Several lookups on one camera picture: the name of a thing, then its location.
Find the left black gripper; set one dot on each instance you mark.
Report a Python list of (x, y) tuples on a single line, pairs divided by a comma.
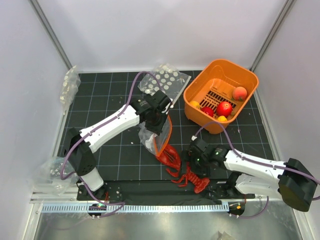
[(158, 129)]

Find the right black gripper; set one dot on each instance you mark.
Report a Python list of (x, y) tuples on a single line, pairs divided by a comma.
[(189, 157)]

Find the orange zip top bag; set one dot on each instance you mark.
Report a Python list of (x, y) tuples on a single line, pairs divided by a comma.
[(154, 143)]

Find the red toy lobster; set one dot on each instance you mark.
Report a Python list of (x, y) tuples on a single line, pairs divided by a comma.
[(180, 169)]

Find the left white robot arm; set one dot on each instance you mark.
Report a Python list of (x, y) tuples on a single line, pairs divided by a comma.
[(80, 147)]

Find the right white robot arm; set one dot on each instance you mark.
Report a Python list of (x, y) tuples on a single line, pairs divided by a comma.
[(289, 181)]

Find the white dotted zip bag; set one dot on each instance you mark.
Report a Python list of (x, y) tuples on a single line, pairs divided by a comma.
[(166, 78)]

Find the blue zip clear bag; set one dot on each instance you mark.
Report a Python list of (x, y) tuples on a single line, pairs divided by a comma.
[(47, 177)]

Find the yellow toy fruit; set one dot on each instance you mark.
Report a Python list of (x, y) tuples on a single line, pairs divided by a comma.
[(195, 104), (222, 118)]

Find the small red toy fruit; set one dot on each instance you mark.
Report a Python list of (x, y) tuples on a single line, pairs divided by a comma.
[(208, 111)]

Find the red toy apple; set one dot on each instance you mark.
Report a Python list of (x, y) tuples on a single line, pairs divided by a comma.
[(224, 108)]

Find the orange plastic basket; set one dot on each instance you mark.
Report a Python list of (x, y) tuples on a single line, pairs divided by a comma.
[(214, 85)]

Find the toy peach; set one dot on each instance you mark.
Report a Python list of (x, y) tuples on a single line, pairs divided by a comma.
[(239, 94)]

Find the clear bag at wall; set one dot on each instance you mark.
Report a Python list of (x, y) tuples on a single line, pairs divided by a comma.
[(70, 87)]

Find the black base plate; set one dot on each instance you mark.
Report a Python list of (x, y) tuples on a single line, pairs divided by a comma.
[(166, 193)]

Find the slotted cable duct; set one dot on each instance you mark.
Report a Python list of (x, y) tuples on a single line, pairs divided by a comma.
[(92, 208)]

